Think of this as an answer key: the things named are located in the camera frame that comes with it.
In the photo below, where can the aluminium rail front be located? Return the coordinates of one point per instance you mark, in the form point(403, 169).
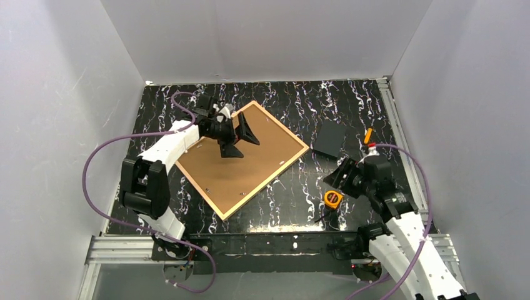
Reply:
point(135, 267)

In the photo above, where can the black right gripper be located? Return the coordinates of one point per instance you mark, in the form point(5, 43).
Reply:
point(343, 177)

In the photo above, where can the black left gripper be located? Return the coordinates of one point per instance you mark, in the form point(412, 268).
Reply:
point(230, 132)

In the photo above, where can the yellow tape measure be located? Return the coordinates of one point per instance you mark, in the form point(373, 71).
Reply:
point(332, 199)

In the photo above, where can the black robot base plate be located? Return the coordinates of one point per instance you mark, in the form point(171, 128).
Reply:
point(335, 252)

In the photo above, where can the black flat box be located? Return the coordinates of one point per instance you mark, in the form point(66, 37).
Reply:
point(329, 139)

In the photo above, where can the wooden photo frame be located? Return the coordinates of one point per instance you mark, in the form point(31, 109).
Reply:
point(227, 184)

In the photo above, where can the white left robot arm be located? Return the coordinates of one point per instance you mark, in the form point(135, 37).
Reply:
point(144, 186)

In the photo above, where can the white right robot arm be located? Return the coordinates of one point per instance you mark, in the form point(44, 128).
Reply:
point(400, 242)

